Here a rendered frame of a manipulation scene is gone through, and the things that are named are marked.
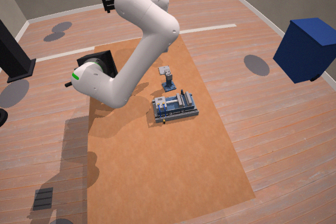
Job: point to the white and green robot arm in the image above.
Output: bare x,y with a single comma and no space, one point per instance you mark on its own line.
160,30

